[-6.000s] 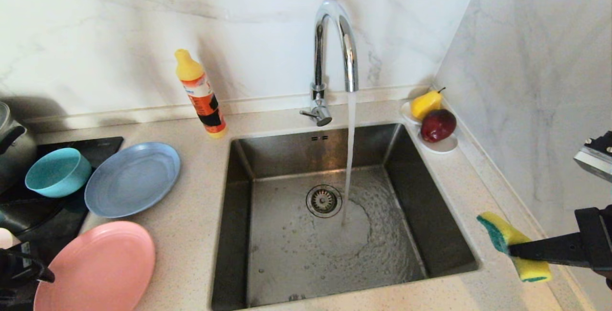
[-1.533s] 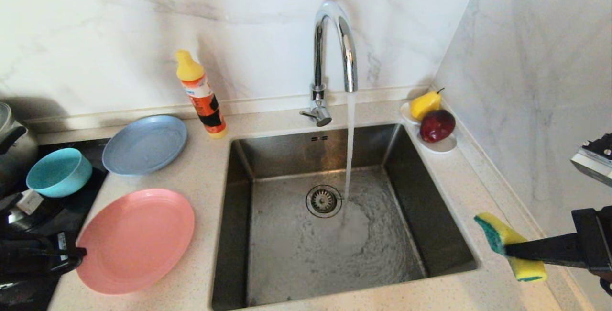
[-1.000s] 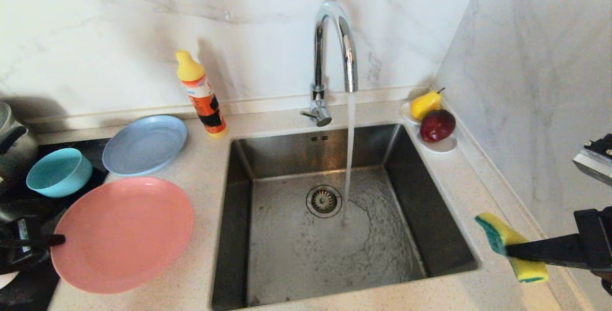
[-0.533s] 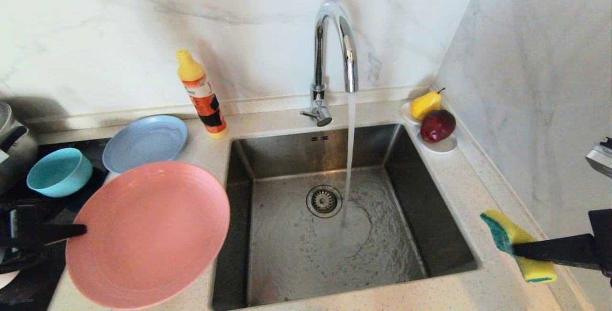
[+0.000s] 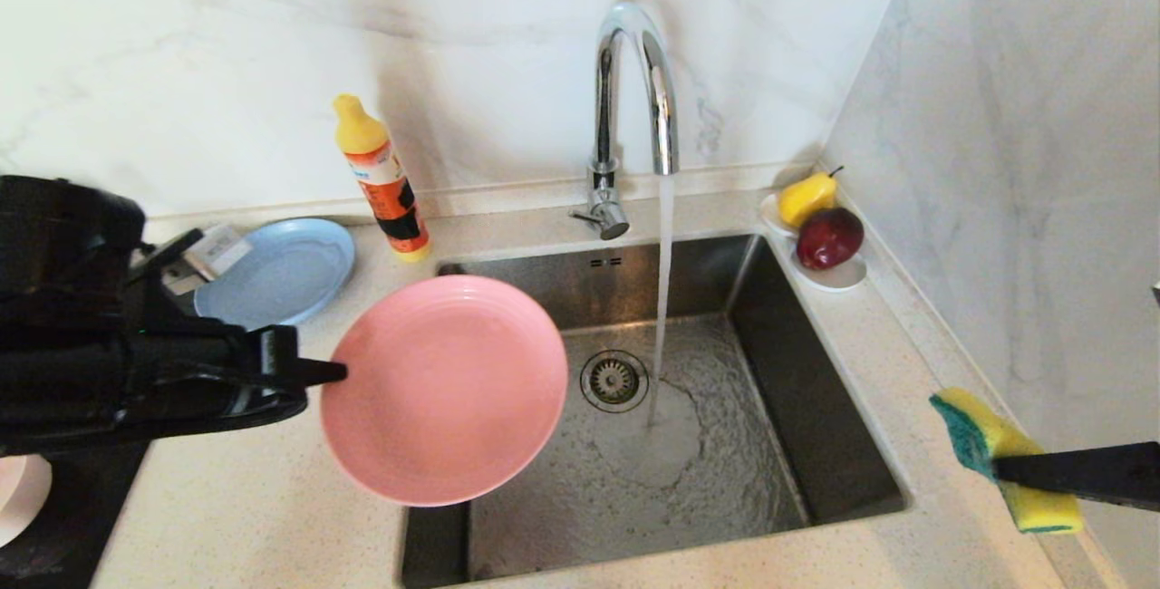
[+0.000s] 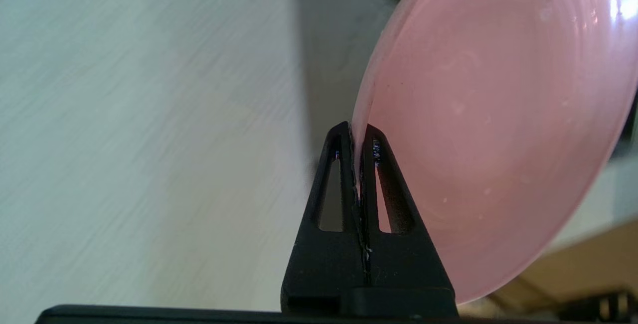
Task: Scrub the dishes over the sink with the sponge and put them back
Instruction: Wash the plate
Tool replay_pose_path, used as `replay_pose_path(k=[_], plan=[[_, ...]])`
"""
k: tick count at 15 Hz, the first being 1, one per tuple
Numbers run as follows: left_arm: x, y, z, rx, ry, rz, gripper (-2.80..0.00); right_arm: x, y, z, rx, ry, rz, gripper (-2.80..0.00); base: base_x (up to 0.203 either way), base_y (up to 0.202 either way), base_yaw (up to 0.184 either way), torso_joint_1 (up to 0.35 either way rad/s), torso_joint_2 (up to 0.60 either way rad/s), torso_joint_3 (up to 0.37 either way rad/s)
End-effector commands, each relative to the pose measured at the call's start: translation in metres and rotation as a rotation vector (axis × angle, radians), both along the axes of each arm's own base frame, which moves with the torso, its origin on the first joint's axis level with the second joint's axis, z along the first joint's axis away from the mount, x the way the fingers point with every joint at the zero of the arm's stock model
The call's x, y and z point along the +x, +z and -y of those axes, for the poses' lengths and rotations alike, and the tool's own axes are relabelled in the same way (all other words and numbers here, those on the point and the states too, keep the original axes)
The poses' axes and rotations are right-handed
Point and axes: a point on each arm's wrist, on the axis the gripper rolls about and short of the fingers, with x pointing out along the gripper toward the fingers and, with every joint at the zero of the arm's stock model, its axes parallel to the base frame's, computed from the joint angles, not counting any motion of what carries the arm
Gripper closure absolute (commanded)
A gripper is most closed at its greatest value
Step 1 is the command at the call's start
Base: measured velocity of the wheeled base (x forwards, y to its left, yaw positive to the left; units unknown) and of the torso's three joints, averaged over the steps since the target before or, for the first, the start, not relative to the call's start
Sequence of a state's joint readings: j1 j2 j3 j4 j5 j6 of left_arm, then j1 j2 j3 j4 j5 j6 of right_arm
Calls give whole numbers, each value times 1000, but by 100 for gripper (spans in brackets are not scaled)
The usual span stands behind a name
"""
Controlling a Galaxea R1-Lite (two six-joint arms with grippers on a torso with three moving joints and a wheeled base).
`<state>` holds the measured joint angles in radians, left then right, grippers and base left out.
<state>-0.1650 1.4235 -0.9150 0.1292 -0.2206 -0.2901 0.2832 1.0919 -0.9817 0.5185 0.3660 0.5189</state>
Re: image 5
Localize white fruit dish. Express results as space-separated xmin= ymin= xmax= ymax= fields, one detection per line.
xmin=759 ymin=194 xmax=866 ymax=293

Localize metal sink drain strainer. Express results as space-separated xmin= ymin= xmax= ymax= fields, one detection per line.
xmin=580 ymin=351 xmax=650 ymax=414

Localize stainless steel sink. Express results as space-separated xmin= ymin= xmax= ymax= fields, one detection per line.
xmin=400 ymin=234 xmax=910 ymax=588

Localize chrome gooseneck faucet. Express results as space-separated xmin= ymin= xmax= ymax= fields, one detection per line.
xmin=569 ymin=2 xmax=681 ymax=241

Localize yellow pear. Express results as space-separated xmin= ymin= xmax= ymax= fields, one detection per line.
xmin=777 ymin=167 xmax=843 ymax=230

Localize small light pink plate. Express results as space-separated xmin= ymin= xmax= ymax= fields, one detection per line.
xmin=0 ymin=453 xmax=53 ymax=549

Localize blue plate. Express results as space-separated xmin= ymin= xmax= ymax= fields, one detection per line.
xmin=194 ymin=217 xmax=356 ymax=331

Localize dark red apple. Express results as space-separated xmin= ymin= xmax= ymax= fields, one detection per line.
xmin=795 ymin=208 xmax=864 ymax=272

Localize orange dish soap bottle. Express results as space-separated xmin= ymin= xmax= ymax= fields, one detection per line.
xmin=333 ymin=94 xmax=433 ymax=264

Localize yellow sponge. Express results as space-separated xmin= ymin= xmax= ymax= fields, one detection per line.
xmin=929 ymin=387 xmax=1084 ymax=535

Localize large salmon pink plate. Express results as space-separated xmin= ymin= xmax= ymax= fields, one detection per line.
xmin=320 ymin=275 xmax=570 ymax=507

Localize black induction cooktop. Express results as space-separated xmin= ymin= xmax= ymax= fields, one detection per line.
xmin=0 ymin=444 xmax=150 ymax=589

